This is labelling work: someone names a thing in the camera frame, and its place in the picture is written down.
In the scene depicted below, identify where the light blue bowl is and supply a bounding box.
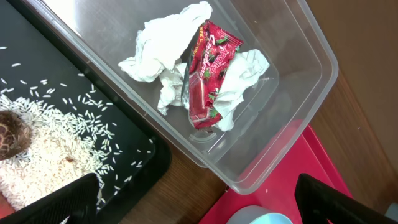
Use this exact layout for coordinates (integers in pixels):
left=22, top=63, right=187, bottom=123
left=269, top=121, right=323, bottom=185
left=226, top=205, right=292, bottom=224

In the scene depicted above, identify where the black plastic tray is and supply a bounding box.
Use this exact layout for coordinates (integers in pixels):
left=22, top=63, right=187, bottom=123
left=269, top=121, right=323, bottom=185
left=1, top=0, right=171, bottom=224

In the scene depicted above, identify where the clear plastic bin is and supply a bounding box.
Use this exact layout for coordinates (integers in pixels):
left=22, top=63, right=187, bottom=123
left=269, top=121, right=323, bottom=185
left=27, top=0, right=338, bottom=195

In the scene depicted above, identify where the orange carrot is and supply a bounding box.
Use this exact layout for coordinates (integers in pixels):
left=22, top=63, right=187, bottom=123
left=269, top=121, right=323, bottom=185
left=0, top=193, right=15, bottom=219

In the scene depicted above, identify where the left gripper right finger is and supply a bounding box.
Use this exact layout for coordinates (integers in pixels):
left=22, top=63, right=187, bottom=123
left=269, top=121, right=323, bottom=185
left=295, top=174, right=397, bottom=224

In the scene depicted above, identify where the red snack wrapper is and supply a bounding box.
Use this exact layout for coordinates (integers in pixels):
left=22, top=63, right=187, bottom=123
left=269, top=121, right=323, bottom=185
left=185, top=20, right=243, bottom=130

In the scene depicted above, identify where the white rice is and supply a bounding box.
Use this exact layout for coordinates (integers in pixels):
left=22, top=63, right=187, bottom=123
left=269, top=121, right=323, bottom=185
left=0, top=45, right=155, bottom=212

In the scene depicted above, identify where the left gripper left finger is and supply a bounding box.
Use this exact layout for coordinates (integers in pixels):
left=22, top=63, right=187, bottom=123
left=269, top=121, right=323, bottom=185
left=1, top=173, right=100, bottom=224

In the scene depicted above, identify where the red serving tray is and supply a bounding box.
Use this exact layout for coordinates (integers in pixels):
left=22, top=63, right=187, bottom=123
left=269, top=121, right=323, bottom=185
left=199, top=126, right=352, bottom=224

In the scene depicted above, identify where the white tissue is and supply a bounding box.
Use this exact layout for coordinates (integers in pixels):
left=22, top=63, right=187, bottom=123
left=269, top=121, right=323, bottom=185
left=118, top=1, right=270, bottom=131

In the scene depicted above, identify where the brown mushroom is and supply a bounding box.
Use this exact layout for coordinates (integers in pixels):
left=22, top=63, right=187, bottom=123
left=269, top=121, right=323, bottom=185
left=1, top=110, right=32, bottom=161

